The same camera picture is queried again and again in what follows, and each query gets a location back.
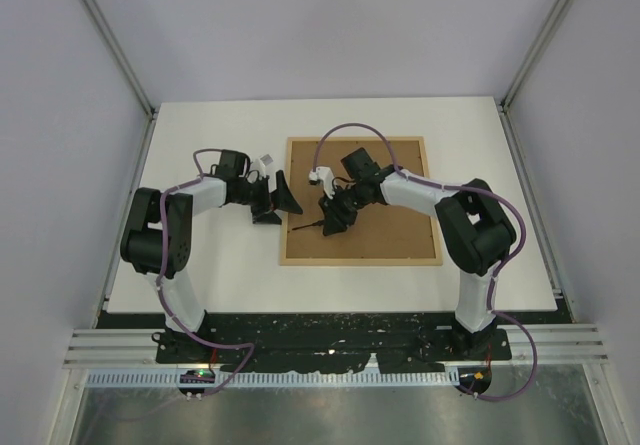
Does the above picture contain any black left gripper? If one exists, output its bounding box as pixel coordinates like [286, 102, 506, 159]
[233, 171, 302, 225]

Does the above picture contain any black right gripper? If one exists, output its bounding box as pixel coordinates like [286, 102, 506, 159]
[318, 182, 367, 237]

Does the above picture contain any red handled screwdriver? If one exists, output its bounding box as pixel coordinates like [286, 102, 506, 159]
[291, 220, 324, 231]

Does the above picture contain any wooden picture frame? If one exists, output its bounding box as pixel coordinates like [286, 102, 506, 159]
[280, 137, 443, 267]

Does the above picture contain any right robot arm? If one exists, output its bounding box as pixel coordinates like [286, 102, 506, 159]
[309, 148, 516, 359]

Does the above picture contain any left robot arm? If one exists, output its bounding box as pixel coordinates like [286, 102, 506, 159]
[120, 148, 303, 363]

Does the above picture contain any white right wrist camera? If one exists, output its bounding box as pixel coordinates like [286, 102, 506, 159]
[308, 166, 335, 199]

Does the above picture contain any black speckled base plate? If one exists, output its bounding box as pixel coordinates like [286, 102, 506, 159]
[97, 308, 514, 374]

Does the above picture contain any left aluminium corner post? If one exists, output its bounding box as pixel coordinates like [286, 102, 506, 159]
[62, 0, 157, 119]

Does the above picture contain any aluminium corner post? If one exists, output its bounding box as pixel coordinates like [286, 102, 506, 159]
[62, 0, 157, 119]
[498, 0, 594, 114]

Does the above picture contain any white slotted cable duct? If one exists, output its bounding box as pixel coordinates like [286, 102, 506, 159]
[85, 369, 459, 389]

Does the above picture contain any aluminium rail across front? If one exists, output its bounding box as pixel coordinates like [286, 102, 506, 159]
[64, 323, 609, 368]

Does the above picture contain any right aluminium corner post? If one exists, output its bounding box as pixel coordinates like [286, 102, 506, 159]
[498, 0, 594, 114]

